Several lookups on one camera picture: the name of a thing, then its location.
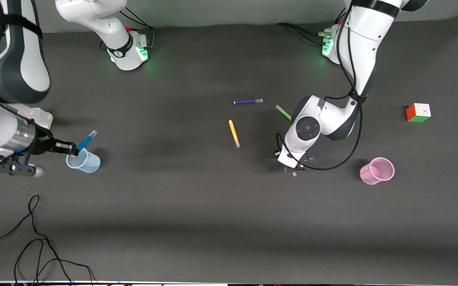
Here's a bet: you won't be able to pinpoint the blue marker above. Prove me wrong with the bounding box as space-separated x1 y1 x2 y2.
71 130 98 157

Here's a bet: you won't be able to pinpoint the blue plastic cup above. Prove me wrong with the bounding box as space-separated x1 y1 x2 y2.
66 148 101 174

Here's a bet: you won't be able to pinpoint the green marker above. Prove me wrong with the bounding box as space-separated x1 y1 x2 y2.
275 104 293 122

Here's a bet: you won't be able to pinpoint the yellow marker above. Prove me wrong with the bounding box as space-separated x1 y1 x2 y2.
228 120 241 149

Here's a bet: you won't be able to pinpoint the pink plastic cup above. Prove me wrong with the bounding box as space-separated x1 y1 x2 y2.
359 157 395 185

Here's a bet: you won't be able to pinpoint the colourful puzzle cube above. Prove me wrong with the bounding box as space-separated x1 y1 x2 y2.
406 103 431 123

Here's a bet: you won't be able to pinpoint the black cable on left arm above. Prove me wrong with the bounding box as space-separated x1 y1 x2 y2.
275 8 373 172

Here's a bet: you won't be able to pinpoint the black loose cable on table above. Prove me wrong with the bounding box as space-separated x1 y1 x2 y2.
0 194 49 265
14 238 95 286

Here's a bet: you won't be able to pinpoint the black cables at left arm base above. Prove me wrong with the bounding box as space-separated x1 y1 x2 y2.
275 23 331 45

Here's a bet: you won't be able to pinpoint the black cables at arm base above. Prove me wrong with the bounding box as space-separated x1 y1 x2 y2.
101 7 157 50
275 23 331 45

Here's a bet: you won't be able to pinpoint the black cables at right arm base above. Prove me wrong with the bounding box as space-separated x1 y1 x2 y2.
101 7 157 50

